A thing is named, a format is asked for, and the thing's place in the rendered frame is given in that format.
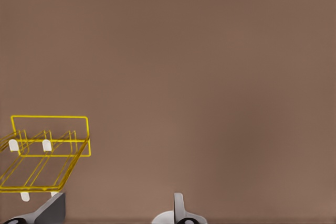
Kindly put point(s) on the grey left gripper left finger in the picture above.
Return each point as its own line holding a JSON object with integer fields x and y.
{"x": 50, "y": 209}

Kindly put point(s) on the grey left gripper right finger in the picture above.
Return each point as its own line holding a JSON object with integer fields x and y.
{"x": 179, "y": 208}

